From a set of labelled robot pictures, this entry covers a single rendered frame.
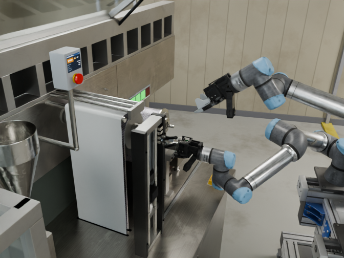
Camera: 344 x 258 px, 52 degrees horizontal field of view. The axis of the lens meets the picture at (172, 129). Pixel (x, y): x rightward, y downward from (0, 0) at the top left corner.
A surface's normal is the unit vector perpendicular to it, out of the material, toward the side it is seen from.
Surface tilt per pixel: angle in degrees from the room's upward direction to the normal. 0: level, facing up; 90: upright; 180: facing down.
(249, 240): 0
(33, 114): 90
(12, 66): 90
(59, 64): 90
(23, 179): 107
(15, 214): 0
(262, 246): 0
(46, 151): 90
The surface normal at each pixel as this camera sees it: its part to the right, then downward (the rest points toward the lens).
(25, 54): 0.92, 0.20
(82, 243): 0.03, -0.89
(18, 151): 0.66, 0.36
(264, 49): -0.17, 0.45
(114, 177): -0.40, 0.41
